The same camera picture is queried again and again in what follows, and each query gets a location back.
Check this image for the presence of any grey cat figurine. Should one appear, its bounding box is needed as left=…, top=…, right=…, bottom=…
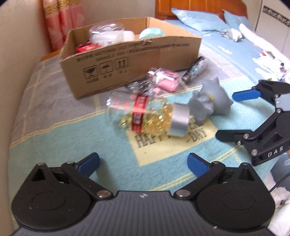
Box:
left=188, top=77, right=233, bottom=125

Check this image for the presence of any correction tape dispenser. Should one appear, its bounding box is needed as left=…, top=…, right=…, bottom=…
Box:
left=182, top=56, right=207, bottom=84

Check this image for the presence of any gold capsule jar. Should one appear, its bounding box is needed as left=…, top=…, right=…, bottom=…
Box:
left=106, top=90, right=190, bottom=137

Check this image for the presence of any pink bottle keychain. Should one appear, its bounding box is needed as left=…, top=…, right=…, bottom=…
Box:
left=126, top=68, right=181, bottom=95

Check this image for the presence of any red toy car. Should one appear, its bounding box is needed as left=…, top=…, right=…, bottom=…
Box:
left=75, top=41, right=101, bottom=54

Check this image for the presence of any white plastic bottle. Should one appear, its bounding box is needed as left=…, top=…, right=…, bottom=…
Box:
left=90, top=30, right=135, bottom=47

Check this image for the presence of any clear round plastic jar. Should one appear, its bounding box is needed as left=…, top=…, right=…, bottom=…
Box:
left=89, top=22, right=124, bottom=37

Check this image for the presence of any pink blanket roll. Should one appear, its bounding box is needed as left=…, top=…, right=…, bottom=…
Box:
left=239, top=23, right=289, bottom=67

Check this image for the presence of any crumpled grey cloth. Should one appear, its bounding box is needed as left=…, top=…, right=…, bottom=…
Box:
left=220, top=28, right=243, bottom=42

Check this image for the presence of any checked blanket mat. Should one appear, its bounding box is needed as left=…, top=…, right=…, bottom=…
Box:
left=8, top=58, right=273, bottom=197

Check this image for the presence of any blue pillow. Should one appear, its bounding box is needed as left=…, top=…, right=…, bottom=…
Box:
left=223, top=10, right=252, bottom=30
left=171, top=8, right=231, bottom=32

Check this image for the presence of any brown cardboard box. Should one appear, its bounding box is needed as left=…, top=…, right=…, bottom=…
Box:
left=59, top=17, right=202, bottom=99

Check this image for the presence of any wooden bed headboard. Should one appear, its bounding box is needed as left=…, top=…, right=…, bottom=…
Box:
left=155, top=0, right=248, bottom=20

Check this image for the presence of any pink curtain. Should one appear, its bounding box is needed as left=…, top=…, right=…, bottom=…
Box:
left=42, top=0, right=84, bottom=51

